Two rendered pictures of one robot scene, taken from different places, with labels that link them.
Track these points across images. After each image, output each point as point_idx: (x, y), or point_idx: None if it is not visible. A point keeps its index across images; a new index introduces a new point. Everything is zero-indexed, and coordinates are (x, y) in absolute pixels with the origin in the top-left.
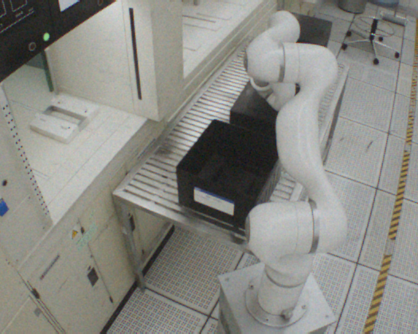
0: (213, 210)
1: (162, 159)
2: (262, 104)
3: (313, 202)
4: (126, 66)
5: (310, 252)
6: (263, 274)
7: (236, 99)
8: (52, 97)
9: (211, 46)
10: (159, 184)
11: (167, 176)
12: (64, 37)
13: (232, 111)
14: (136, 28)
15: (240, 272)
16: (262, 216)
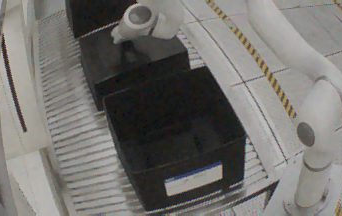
0: (195, 190)
1: (79, 184)
2: (119, 54)
3: (323, 77)
4: (4, 102)
5: (341, 115)
6: (308, 175)
7: (74, 76)
8: None
9: None
10: (106, 207)
11: (103, 196)
12: None
13: (97, 83)
14: (8, 51)
15: (268, 208)
16: (314, 111)
